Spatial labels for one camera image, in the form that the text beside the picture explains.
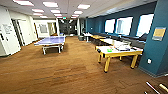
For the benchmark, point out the rectangular ceiling light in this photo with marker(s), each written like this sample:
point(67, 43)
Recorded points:
point(23, 2)
point(50, 4)
point(83, 6)

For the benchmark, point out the blue ping pong table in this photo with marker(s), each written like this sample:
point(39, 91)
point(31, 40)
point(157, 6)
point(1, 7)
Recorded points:
point(51, 41)

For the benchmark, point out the white wall outlet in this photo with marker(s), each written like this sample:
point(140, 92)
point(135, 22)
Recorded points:
point(149, 61)

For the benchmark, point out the yellow wall sign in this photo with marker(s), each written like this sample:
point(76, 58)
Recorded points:
point(159, 34)

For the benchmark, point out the small green item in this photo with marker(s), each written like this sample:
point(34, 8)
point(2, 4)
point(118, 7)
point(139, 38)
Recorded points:
point(109, 50)

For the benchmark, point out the yellow wooden gaming table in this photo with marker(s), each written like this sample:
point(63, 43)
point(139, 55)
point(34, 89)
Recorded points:
point(116, 52)

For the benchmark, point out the bright office window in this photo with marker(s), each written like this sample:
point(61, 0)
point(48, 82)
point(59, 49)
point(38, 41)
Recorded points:
point(145, 25)
point(124, 25)
point(110, 25)

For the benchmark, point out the white pillar notice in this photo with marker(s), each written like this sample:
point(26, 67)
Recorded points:
point(7, 30)

